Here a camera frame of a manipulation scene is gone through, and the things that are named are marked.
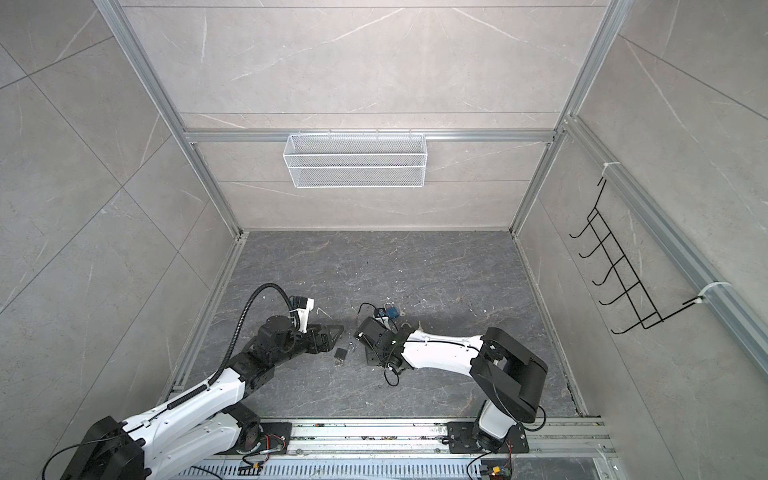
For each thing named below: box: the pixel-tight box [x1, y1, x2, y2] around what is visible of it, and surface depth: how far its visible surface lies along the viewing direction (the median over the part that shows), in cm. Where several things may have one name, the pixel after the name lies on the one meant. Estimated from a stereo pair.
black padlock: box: [334, 348, 348, 367], surface depth 88 cm
